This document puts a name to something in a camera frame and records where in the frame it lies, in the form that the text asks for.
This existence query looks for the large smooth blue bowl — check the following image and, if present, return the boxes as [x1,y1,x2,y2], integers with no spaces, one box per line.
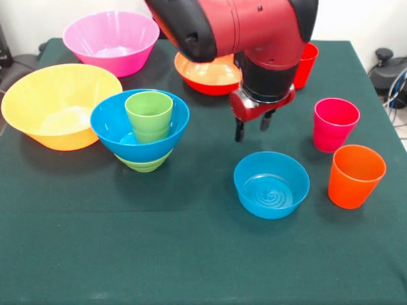
[90,88,191,163]

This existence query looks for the magenta plastic cup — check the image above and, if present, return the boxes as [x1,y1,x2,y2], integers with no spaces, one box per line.
[312,97,361,154]

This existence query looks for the dark green tablecloth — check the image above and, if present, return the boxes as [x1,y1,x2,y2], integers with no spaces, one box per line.
[0,37,407,305]

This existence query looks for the orange plastic cup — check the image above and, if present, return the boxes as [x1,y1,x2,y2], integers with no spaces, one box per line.
[328,144,387,210]

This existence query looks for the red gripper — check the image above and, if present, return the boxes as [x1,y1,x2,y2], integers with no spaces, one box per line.
[228,84,296,143]

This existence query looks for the green plastic cup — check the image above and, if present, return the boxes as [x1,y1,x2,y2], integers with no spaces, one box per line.
[124,91,174,144]

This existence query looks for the red plastic cup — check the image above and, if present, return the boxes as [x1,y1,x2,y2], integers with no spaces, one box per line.
[292,43,320,90]

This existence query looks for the large yellow-orange plastic bowl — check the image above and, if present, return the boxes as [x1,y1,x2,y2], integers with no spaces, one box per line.
[1,63,123,151]

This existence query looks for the orange-red plastic bowl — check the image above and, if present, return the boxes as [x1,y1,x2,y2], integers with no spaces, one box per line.
[174,52,244,97]

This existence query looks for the tangle of cables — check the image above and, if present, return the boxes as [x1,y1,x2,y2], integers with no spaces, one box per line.
[383,71,407,128]

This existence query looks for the small green plastic bowl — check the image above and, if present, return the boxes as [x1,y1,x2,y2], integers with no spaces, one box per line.
[114,148,174,173]

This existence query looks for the small ringed blue bowl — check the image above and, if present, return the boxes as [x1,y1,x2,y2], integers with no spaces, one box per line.
[233,151,311,220]

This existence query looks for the large pink plastic bowl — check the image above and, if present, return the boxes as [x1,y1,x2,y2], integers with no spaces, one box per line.
[62,10,161,78]

